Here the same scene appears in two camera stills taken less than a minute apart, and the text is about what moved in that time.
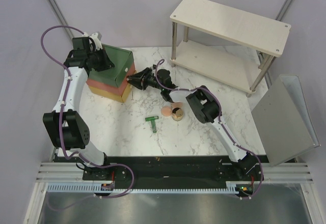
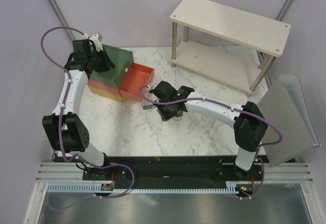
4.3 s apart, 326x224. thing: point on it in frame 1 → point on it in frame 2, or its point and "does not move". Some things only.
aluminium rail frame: x=272 y=172 does not move
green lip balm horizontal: x=151 y=118 → x=148 y=107
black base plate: x=173 y=172 does not move
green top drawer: x=123 y=59 does not move
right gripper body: x=148 y=80 → x=166 y=111
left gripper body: x=100 y=60 does not move
